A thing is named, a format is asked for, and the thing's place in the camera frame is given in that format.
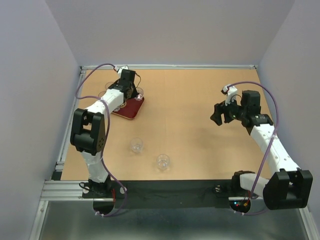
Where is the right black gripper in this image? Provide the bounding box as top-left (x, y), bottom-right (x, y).
top-left (209, 94), bottom-right (247, 126)

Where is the clear glass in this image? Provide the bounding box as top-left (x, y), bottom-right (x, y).
top-left (130, 137), bottom-right (144, 154)
top-left (155, 154), bottom-right (171, 172)
top-left (134, 87), bottom-right (144, 101)
top-left (113, 106), bottom-right (121, 112)
top-left (105, 81), bottom-right (113, 90)
top-left (98, 90), bottom-right (106, 99)

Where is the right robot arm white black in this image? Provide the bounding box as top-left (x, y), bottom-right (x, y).
top-left (210, 86), bottom-right (313, 210)

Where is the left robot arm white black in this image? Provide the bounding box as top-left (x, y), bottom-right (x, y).
top-left (70, 68), bottom-right (138, 197)

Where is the red rectangular tray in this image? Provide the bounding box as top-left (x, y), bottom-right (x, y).
top-left (112, 98), bottom-right (145, 120)

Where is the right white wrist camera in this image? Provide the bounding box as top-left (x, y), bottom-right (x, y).
top-left (221, 84), bottom-right (238, 106)

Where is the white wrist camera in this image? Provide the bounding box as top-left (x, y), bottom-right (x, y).
top-left (113, 65), bottom-right (129, 75)
top-left (221, 84), bottom-right (238, 106)

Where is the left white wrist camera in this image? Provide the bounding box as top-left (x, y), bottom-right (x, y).
top-left (113, 65), bottom-right (129, 75)

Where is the aluminium back rail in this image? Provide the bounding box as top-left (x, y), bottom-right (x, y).
top-left (80, 64), bottom-right (258, 71)

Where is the aluminium rail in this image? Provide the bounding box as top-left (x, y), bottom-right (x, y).
top-left (80, 64), bottom-right (258, 71)
top-left (50, 69), bottom-right (86, 181)
top-left (40, 180), bottom-right (83, 201)

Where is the aluminium left rail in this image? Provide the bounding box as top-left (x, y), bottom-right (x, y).
top-left (50, 69), bottom-right (86, 181)

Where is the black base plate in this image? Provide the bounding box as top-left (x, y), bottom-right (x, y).
top-left (79, 179), bottom-right (249, 209)

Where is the aluminium front rail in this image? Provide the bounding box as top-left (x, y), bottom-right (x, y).
top-left (40, 180), bottom-right (83, 201)

